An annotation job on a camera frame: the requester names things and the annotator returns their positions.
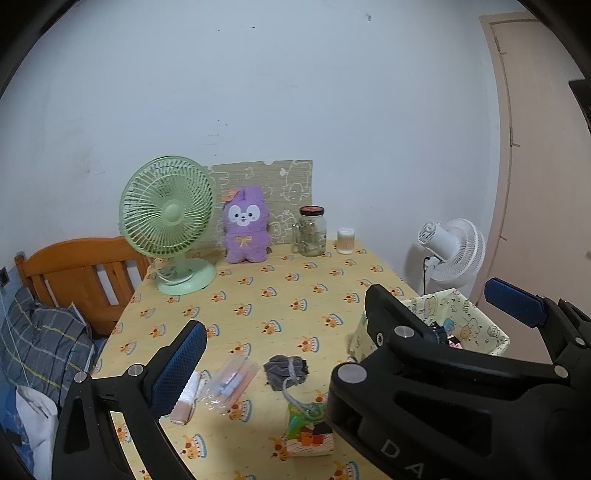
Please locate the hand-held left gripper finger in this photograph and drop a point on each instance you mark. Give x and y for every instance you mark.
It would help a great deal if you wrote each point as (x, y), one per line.
(180, 364)

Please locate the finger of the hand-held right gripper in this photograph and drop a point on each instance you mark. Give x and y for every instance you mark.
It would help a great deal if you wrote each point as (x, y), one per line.
(392, 350)
(517, 302)

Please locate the white and pink cloth roll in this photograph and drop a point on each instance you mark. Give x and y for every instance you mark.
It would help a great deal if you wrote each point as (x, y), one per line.
(184, 399)

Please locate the printed fabric storage box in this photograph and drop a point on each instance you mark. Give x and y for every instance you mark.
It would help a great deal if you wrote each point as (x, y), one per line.
(475, 327)

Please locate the clear plastic bag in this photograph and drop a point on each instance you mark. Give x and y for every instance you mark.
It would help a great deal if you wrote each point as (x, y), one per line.
(231, 383)

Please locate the green and orange packet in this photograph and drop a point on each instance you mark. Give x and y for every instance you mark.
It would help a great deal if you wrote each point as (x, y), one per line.
(307, 429)

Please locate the white standing fan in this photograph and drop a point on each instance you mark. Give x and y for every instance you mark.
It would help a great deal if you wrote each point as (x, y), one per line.
(455, 249)

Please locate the cotton swab container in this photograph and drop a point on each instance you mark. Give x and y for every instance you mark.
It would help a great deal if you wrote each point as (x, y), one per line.
(346, 242)

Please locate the grey plaid pillow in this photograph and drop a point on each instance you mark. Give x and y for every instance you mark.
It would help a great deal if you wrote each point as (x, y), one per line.
(46, 341)

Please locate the glass jar with dark lid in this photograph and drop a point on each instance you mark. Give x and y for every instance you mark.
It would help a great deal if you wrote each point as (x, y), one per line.
(311, 235)

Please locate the beige door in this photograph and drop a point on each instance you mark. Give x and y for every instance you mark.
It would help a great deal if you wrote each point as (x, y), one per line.
(545, 161)

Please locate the wooden bed headboard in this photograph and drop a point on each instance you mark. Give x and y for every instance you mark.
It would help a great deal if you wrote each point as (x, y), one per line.
(69, 272)

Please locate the purple plush toy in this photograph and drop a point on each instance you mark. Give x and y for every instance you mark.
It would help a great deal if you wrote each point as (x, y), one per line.
(244, 230)

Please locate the green desk fan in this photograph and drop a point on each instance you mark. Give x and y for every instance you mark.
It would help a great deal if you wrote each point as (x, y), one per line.
(171, 214)

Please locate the blue printed bedsheet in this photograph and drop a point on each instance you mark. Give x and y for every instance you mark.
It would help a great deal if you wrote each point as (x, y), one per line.
(9, 443)

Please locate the green printed board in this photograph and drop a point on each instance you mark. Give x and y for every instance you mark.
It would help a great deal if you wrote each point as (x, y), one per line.
(286, 184)

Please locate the wall socket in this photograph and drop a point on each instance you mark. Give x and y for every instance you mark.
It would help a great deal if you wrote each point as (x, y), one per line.
(3, 276)

